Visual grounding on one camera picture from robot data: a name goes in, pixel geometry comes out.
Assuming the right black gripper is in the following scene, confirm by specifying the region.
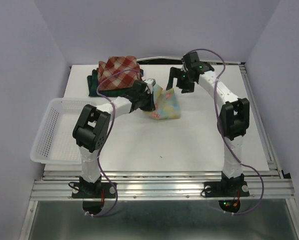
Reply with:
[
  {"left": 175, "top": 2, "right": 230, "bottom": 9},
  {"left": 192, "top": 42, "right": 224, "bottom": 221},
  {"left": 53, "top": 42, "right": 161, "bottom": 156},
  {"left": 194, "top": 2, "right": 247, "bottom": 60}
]
[{"left": 165, "top": 66, "right": 194, "bottom": 94}]

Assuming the pastel floral skirt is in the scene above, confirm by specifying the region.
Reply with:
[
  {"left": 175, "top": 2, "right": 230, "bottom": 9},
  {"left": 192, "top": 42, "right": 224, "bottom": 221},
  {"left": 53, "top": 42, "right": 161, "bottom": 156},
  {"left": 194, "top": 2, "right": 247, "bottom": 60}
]
[{"left": 143, "top": 84, "right": 181, "bottom": 120}]

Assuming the red plaid skirt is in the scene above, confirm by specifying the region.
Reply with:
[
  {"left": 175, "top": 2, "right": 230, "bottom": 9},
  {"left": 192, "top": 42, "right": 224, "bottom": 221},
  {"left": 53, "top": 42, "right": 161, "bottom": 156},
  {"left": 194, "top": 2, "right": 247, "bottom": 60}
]
[{"left": 96, "top": 55, "right": 142, "bottom": 91}]

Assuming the green plaid skirt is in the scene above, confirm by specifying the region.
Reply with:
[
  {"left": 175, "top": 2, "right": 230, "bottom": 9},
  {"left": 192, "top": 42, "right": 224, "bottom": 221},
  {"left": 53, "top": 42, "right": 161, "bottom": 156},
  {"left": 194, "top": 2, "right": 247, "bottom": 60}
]
[{"left": 87, "top": 68, "right": 143, "bottom": 97}]

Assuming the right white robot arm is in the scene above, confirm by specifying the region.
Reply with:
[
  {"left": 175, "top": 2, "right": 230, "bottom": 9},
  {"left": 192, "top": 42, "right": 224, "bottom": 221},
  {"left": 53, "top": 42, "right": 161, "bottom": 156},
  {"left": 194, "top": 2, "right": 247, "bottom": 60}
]
[{"left": 166, "top": 51, "right": 250, "bottom": 197}]

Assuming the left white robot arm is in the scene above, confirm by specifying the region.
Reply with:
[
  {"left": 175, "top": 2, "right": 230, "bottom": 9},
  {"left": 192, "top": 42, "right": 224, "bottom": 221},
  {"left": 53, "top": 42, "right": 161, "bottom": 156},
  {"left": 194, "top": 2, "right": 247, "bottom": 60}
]
[{"left": 72, "top": 79, "right": 156, "bottom": 197}]

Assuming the white plastic basket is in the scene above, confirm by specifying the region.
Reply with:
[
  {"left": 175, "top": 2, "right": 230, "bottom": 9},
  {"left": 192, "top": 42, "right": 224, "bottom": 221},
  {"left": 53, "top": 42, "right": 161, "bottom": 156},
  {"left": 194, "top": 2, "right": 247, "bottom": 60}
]
[{"left": 30, "top": 98, "right": 96, "bottom": 165}]

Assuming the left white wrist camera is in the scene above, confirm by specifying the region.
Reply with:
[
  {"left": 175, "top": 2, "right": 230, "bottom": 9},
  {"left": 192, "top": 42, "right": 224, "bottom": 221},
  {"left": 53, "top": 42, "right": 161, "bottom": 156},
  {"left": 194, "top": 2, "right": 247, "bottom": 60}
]
[{"left": 144, "top": 78, "right": 156, "bottom": 93}]

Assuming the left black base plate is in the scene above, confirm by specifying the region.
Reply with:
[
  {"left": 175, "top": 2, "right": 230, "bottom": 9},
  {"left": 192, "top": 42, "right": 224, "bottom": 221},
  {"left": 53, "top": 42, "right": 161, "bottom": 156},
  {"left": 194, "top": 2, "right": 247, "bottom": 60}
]
[{"left": 68, "top": 182, "right": 116, "bottom": 200}]

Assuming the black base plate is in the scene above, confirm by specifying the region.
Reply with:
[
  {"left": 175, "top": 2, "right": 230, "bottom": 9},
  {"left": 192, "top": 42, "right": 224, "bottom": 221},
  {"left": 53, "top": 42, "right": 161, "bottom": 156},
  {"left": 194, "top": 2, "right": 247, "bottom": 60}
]
[
  {"left": 68, "top": 182, "right": 116, "bottom": 200},
  {"left": 201, "top": 181, "right": 250, "bottom": 198}
]

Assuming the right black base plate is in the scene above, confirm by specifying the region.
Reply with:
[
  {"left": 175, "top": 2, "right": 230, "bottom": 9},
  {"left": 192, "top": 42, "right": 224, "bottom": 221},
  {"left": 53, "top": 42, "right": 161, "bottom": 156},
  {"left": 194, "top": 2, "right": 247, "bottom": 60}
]
[{"left": 201, "top": 181, "right": 250, "bottom": 198}]

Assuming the aluminium frame rail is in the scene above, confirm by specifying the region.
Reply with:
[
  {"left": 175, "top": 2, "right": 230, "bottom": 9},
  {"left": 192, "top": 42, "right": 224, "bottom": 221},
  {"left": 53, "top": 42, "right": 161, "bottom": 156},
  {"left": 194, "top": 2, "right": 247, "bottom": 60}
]
[{"left": 30, "top": 170, "right": 295, "bottom": 201}]

